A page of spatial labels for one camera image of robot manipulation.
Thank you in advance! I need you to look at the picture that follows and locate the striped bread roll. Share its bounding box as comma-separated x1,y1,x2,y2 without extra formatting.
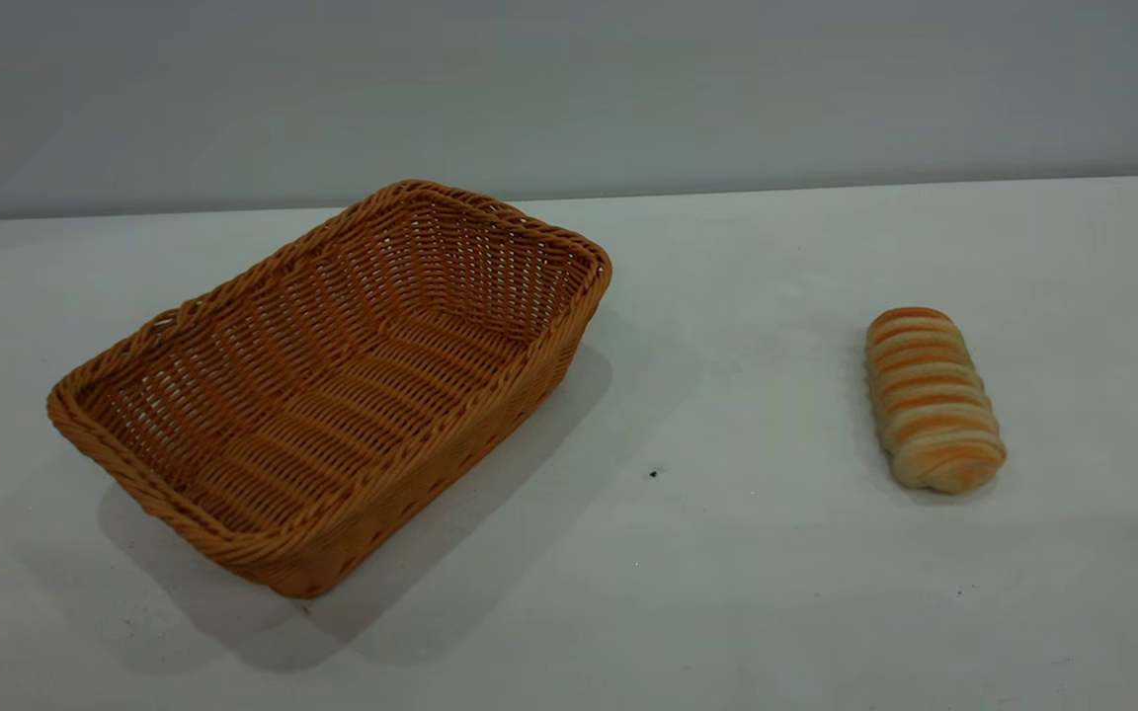
864,306,1008,495

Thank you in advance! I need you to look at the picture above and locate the orange woven wicker basket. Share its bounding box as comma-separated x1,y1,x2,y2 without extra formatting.
46,179,613,600

